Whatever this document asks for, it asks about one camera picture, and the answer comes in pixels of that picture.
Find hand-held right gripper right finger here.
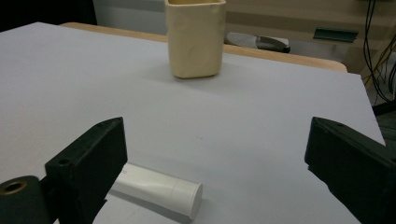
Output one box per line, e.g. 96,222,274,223
304,117,396,224

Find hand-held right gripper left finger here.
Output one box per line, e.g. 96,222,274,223
45,117,129,224

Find white plastic tube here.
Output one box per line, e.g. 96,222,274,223
110,162,204,220

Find cream square cup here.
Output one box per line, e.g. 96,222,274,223
163,0,227,79

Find white cabinet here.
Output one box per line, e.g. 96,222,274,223
92,0,169,35

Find light wooden desk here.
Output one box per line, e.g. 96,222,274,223
223,0,396,74

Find office chair base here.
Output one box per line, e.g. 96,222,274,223
224,31,291,54

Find hanging black cables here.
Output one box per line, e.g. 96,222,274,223
362,0,396,104

